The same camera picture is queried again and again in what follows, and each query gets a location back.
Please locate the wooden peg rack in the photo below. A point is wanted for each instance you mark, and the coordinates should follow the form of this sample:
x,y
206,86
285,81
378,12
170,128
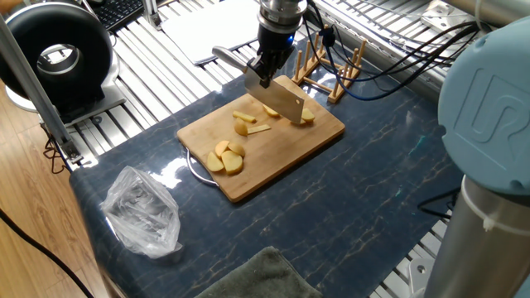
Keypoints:
x,y
336,94

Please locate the short aluminium post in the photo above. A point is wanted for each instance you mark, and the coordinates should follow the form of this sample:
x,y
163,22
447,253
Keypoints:
x,y
151,12

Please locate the wooden cutting board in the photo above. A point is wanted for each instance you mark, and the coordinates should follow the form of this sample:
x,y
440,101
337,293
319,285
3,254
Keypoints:
x,y
281,153

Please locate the slanted aluminium post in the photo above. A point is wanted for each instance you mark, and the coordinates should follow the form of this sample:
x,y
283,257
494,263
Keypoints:
x,y
33,87

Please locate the clear plastic bag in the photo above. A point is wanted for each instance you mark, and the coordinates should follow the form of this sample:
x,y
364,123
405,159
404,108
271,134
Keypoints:
x,y
141,211

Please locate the white paper pad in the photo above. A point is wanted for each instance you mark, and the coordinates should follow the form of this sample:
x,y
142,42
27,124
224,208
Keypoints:
x,y
215,29

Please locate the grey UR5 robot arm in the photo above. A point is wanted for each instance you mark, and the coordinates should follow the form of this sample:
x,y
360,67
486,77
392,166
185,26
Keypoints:
x,y
492,116

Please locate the dark blue marbled mat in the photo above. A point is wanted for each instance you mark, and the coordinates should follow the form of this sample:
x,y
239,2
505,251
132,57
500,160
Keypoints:
x,y
352,186

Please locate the thin potato slice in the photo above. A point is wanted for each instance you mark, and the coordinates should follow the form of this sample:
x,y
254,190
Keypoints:
x,y
258,128
244,116

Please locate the steel cleaver knife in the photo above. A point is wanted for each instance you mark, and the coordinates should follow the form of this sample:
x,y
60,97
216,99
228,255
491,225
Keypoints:
x,y
281,99

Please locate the perforated aluminium plate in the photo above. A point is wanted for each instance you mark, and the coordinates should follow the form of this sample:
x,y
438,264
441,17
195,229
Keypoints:
x,y
421,277

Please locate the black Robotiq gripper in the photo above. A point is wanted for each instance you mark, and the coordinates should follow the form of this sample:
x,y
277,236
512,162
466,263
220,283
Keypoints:
x,y
275,41

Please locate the black keyboard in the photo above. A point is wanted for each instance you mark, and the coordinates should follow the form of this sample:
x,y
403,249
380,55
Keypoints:
x,y
118,12

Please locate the grey-green towel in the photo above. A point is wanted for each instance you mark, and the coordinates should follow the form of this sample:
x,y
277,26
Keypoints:
x,y
265,277

